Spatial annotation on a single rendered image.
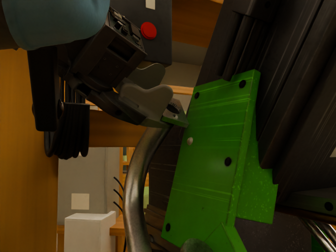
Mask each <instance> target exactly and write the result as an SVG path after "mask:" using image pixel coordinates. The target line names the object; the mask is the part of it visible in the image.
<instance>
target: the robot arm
mask: <svg viewBox="0 0 336 252"><path fill-rule="evenodd" d="M139 32H140V29H139V28H138V27H137V26H135V25H134V24H133V23H131V22H130V21H129V20H128V19H126V18H125V17H124V16H122V15H121V14H120V13H119V12H117V11H116V10H115V9H113V8H112V7H111V6H110V0H0V50H6V49H14V50H16V51H17V50H18V48H22V49H23V50H26V51H27V59H28V67H29V76H30V85H31V93H32V102H33V103H32V107H31V110H32V114H33V115H34V119H35V128H36V130H37V131H40V132H55V131H56V130H57V128H58V123H59V120H60V119H61V117H62V115H63V113H64V105H63V103H62V101H61V98H60V78H63V80H64V81H66V82H67V84H68V85H69V86H70V87H71V88H72V89H73V90H74V91H75V92H77V93H78V94H80V95H81V96H82V97H84V98H85V99H86V100H87V101H89V102H91V103H93V104H95V105H96V106H97V107H99V108H100V109H101V110H103V111H104V112H106V113H107V114H109V115H111V116H112V117H114V118H117V119H119V120H122V121H125V122H128V123H131V124H133V125H136V126H138V125H141V126H145V127H151V128H162V129H171V128H172V127H173V126H174V124H172V123H169V122H165V121H162V120H161V117H162V115H163V113H164V111H165V110H166V108H167V106H168V104H169V103H170V101H171V99H172V97H173V95H174V92H173V89H172V88H171V87H170V86H168V85H166V84H161V85H160V83H161V81H162V79H163V77H164V75H165V73H166V69H165V67H164V66H163V65H161V64H160V63H154V64H152V65H150V66H148V67H146V68H143V69H139V68H137V67H138V66H139V64H140V63H141V62H142V61H143V60H144V59H145V57H146V56H147V53H145V50H144V46H143V42H142V39H141V35H140V33H139ZM113 88H114V89H115V90H116V91H117V92H118V93H117V92H115V91H114V89H113Z"/></svg>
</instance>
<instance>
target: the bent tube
mask: <svg viewBox="0 0 336 252"><path fill-rule="evenodd" d="M160 120H161V121H164V122H167V123H171V124H174V125H177V126H181V127H184V128H187V127H188V125H189V122H188V119H187V117H186V114H185V112H184V109H183V107H182V104H181V102H180V100H178V99H175V98H172V99H171V101H170V102H169V104H168V106H167V108H166V109H165V111H164V113H163V115H162V116H161V118H160ZM171 129H172V128H155V127H147V128H146V130H145V132H144V133H143V135H142V136H141V138H140V140H139V142H138V143H137V145H136V147H135V150H134V152H133V154H132V157H131V160H130V163H129V166H128V169H127V173H126V178H125V183H124V189H123V200H122V214H123V224H124V231H125V238H126V245H127V252H152V248H151V243H150V239H149V234H148V229H147V225H146V220H145V215H144V188H145V181H146V177H147V173H148V170H149V166H150V164H151V161H152V159H153V157H154V155H155V153H156V151H157V150H158V148H159V147H160V145H161V144H162V142H163V141H164V139H165V138H166V136H167V135H168V133H169V132H170V130H171Z"/></svg>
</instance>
